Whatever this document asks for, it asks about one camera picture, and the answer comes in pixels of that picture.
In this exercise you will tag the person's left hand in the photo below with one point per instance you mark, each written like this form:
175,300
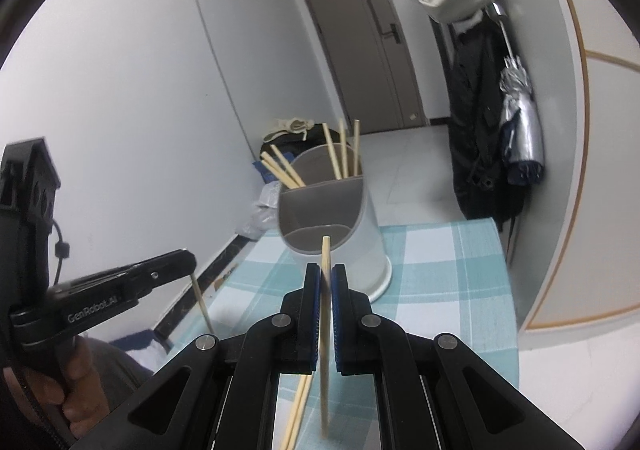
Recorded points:
82,390

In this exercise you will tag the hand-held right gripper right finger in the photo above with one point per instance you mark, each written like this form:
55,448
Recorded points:
339,310

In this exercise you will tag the grey plastic bag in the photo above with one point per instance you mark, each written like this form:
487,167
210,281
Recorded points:
260,217

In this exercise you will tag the white utensil holder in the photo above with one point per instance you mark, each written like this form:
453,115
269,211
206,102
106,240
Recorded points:
360,250

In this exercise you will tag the silver folded umbrella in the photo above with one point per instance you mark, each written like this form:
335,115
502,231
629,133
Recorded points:
522,125

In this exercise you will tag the dark blue flat board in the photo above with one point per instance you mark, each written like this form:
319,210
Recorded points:
132,340

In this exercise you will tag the teal checked tablecloth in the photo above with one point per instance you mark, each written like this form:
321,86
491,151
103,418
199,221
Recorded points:
440,290

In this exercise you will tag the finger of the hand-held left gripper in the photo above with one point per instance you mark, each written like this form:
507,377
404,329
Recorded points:
165,270

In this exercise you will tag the blue cardboard box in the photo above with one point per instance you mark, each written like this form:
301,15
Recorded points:
260,175

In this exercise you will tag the white cabinet with wood trim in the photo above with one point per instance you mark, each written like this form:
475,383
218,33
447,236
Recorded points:
585,155

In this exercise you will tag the cream hoodie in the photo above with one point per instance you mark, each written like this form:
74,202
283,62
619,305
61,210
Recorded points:
287,128

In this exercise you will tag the black backpack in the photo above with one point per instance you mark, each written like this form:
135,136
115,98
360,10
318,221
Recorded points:
475,130

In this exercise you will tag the black bag on floor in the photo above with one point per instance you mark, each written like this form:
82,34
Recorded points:
315,133

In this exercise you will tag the grey entrance door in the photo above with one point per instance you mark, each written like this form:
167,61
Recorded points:
360,55

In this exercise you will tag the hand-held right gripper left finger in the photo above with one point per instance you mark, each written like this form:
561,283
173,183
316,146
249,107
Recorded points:
314,310

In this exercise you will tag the person's grey clothing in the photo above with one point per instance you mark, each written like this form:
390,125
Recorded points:
125,362

